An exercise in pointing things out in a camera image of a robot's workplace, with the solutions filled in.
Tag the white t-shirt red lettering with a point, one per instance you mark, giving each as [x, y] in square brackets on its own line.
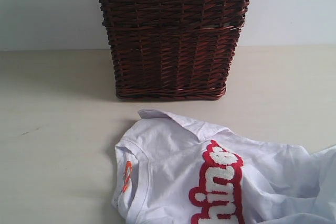
[174, 169]

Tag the dark brown wicker basket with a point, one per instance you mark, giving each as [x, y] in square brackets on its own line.
[172, 49]

